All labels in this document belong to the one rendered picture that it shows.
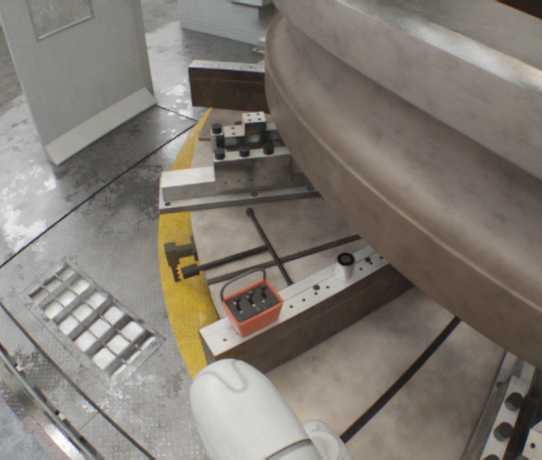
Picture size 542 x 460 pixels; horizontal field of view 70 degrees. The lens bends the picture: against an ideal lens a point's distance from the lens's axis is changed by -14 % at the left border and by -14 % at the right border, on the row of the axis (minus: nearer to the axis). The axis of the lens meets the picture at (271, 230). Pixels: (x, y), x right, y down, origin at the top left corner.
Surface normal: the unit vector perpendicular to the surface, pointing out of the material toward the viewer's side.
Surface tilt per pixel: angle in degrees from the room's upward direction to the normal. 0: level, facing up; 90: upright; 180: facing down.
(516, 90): 90
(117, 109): 37
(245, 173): 90
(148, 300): 0
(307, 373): 0
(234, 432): 25
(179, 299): 0
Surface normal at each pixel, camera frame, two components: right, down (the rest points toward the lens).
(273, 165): 0.16, 0.71
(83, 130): 0.49, -0.30
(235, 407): -0.16, -0.65
